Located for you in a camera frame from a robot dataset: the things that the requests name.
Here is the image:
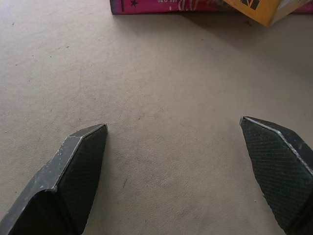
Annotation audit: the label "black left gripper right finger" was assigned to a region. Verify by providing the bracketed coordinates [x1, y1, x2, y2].
[239, 116, 313, 235]

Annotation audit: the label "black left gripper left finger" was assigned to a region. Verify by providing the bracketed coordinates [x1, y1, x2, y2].
[0, 123, 109, 235]

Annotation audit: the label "yellow box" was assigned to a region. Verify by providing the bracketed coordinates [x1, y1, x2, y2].
[223, 0, 307, 27]

